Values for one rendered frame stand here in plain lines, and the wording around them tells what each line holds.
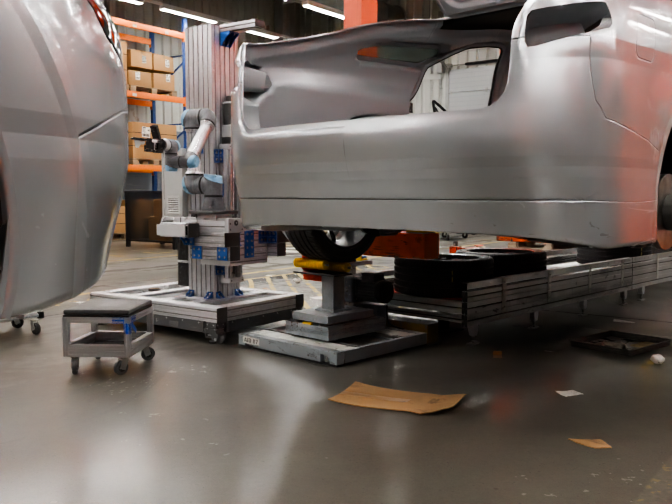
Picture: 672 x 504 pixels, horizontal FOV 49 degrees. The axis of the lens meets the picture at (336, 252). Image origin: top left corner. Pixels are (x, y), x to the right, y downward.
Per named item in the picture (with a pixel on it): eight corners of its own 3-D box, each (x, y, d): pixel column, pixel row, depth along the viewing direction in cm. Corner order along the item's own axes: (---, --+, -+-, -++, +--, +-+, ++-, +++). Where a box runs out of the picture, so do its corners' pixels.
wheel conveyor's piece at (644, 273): (632, 303, 629) (633, 257, 626) (539, 294, 688) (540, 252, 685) (674, 292, 701) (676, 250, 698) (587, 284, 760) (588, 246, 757)
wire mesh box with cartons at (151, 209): (173, 249, 1226) (172, 190, 1219) (124, 246, 1302) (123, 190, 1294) (212, 246, 1297) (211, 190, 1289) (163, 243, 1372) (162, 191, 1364)
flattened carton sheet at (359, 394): (447, 418, 308) (447, 409, 307) (327, 402, 331) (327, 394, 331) (467, 400, 335) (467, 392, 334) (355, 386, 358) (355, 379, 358)
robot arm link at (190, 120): (200, 194, 470) (198, 107, 466) (180, 194, 476) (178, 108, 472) (210, 194, 481) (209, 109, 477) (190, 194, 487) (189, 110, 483)
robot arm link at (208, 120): (225, 117, 475) (198, 173, 448) (211, 118, 480) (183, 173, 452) (218, 103, 467) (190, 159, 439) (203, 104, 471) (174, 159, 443)
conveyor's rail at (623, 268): (468, 319, 449) (468, 283, 447) (460, 318, 453) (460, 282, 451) (632, 283, 627) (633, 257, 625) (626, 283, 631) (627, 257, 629)
